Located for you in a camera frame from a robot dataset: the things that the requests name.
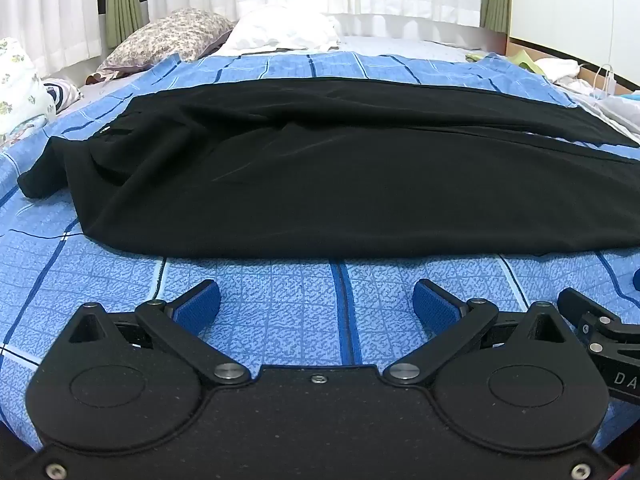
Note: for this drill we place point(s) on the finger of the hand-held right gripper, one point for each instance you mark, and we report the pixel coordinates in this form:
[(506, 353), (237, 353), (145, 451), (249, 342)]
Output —
[(582, 310)]

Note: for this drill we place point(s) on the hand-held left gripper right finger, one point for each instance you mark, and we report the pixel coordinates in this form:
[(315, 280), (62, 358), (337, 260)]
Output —
[(436, 307)]

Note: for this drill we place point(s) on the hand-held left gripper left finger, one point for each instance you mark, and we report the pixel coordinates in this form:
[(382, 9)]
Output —
[(197, 306)]

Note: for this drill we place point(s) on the black pants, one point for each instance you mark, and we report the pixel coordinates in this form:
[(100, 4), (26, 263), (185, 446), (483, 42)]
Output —
[(320, 180)]

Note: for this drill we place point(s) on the blue checked blanket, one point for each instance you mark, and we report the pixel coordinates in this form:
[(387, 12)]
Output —
[(280, 305)]

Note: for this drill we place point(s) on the teal cloth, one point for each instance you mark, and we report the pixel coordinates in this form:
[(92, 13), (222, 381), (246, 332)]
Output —
[(634, 96)]

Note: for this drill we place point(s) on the pile of white clothes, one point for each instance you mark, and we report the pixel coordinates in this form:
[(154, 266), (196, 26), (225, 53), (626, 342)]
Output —
[(560, 71)]

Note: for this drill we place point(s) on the cartoon printed pillow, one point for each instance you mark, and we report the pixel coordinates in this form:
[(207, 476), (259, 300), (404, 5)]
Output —
[(22, 132)]

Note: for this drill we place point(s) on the striped white cloth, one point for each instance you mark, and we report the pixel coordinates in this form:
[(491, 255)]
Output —
[(62, 94)]

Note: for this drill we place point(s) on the green cloth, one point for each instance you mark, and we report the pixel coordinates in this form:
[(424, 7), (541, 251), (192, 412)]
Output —
[(522, 60)]

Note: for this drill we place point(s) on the floral patterned pillow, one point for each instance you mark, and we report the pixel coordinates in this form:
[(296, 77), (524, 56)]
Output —
[(167, 37)]

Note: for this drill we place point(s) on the white quilt with green print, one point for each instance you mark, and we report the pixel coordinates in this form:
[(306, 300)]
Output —
[(17, 85)]

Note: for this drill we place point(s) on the white pillow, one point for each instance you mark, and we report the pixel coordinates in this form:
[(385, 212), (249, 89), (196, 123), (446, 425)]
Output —
[(285, 27)]

